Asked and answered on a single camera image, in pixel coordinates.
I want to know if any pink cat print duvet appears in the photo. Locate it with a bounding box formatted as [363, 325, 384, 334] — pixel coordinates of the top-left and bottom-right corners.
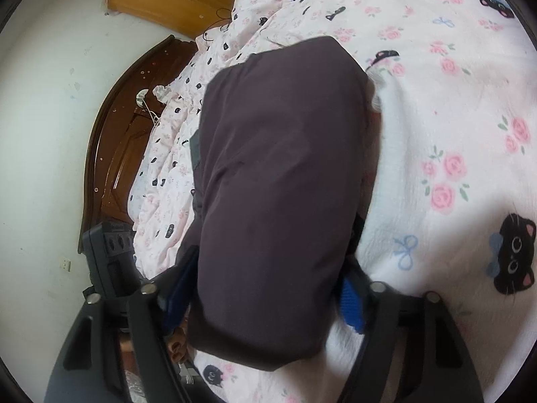
[128, 0, 536, 402]

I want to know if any dark wooden headboard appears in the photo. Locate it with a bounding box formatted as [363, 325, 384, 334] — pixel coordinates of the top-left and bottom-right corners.
[80, 36, 197, 233]

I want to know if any purple grey hooded jacket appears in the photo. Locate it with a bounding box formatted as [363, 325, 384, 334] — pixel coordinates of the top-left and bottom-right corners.
[184, 37, 368, 371]

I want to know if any black cable on bed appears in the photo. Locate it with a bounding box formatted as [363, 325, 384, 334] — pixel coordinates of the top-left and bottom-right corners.
[201, 6, 234, 45]

